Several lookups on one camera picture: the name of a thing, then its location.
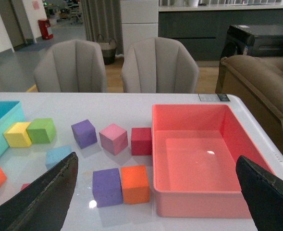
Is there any woven basket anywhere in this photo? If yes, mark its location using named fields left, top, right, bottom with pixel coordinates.
left=97, top=34, right=117, bottom=65

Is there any yellow foam block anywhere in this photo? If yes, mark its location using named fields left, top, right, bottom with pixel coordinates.
left=3, top=122, right=32, bottom=148

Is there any red foam block centre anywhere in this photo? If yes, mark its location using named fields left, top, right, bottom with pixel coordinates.
left=20, top=183, right=30, bottom=191

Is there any pink foam block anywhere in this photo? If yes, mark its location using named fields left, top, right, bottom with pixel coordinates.
left=99, top=124, right=128, bottom=155

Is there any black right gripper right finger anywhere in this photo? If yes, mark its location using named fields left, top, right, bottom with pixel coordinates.
left=236, top=155, right=283, bottom=231

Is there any brown sofa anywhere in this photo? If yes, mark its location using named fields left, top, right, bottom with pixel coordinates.
left=215, top=55, right=283, bottom=154

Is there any grey chair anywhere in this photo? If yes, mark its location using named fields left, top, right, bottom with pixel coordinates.
left=121, top=37, right=199, bottom=93
left=34, top=39, right=107, bottom=93

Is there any purple foam block rear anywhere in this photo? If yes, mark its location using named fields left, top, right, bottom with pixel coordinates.
left=71, top=119, right=98, bottom=149

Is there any grey chair left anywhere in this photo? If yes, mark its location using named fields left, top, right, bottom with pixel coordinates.
left=34, top=39, right=107, bottom=93

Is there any green foam block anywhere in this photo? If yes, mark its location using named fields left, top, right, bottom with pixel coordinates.
left=26, top=118, right=56, bottom=144

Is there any purple foam block front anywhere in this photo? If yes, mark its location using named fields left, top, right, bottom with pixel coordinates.
left=92, top=168, right=123, bottom=208

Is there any label sticker on table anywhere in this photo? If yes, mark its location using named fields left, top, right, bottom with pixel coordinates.
left=198, top=94, right=230, bottom=102

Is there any grey chair right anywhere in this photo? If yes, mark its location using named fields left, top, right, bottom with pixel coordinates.
left=121, top=37, right=199, bottom=93

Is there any orange foam block right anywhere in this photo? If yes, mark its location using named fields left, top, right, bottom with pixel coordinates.
left=121, top=165, right=150, bottom=205

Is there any dark red foam block rear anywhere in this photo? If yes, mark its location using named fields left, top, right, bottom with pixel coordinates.
left=131, top=128, right=152, bottom=156

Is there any purple foam block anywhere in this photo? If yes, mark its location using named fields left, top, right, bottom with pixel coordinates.
left=92, top=168, right=123, bottom=208
left=71, top=119, right=98, bottom=149

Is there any white cabinet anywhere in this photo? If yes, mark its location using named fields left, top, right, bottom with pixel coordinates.
left=120, top=0, right=159, bottom=56

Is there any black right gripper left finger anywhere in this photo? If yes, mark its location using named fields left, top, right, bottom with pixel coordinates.
left=0, top=152, right=78, bottom=231

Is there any black appliance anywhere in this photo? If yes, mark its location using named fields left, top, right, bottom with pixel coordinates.
left=221, top=25, right=283, bottom=58

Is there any pink plastic bin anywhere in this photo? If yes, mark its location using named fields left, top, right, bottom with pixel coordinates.
left=152, top=104, right=271, bottom=218

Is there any light blue foam block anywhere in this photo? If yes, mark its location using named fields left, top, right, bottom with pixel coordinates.
left=45, top=145, right=72, bottom=170

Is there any dark grey counter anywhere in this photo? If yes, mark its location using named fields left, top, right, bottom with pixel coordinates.
left=159, top=4, right=283, bottom=61

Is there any grey curtain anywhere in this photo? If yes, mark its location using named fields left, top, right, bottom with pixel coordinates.
left=80, top=0, right=123, bottom=54

